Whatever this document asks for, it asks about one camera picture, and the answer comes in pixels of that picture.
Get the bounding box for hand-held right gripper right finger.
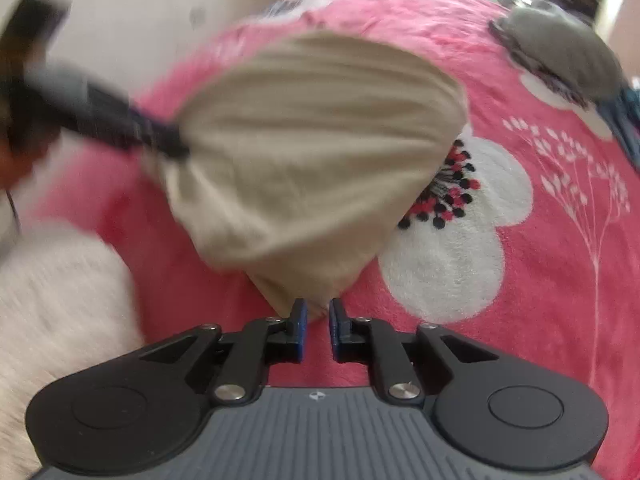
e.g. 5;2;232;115
328;297;502;407

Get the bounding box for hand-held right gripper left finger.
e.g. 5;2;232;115
137;297;308;407

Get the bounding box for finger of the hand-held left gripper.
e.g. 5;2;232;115
82;77;192;162

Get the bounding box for beige garment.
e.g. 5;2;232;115
141;31;472;324

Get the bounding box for pink floral blanket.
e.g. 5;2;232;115
30;0;640;480

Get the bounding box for cream fleece clothing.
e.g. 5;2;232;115
0;224;147;480

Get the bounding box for blue jeans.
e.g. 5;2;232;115
599;86;640;172

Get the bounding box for grey garment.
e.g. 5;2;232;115
486;1;627;107

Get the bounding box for black cable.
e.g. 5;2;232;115
4;189;24;235

